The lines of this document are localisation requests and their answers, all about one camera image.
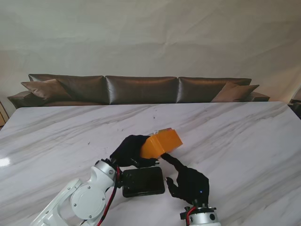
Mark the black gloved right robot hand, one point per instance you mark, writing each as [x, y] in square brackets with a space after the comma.
[192, 186]

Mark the brown throw pillow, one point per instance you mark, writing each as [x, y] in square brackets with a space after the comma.
[47, 90]
[232, 93]

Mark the white fabric backdrop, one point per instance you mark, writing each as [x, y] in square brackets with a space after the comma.
[150, 35]

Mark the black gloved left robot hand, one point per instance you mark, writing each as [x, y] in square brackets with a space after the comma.
[129, 150]

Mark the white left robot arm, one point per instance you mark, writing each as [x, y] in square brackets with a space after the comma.
[87, 200]

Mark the wooden furniture piece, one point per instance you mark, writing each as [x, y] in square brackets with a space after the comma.
[2, 117]

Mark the gold tissue pack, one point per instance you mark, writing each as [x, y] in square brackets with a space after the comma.
[164, 130]

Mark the brown leather sofa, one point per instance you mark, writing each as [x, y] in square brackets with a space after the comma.
[141, 90]

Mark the dark furniture piece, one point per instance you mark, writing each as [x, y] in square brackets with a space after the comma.
[296, 106]

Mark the orange tissue box cover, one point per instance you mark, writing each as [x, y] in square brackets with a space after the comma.
[167, 141]

